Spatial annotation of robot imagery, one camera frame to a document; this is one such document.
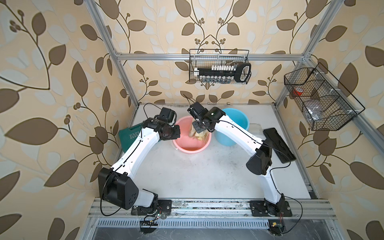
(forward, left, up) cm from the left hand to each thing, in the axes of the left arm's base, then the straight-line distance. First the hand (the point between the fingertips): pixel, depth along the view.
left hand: (174, 132), depth 81 cm
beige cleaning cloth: (0, -15, -3) cm, 15 cm away
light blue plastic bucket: (+15, -39, -5) cm, 42 cm away
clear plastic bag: (+2, -69, +14) cm, 71 cm away
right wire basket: (+7, -76, +16) cm, 78 cm away
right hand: (+7, -15, 0) cm, 16 cm away
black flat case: (+2, -65, -17) cm, 67 cm away
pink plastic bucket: (+1, -6, -15) cm, 16 cm away
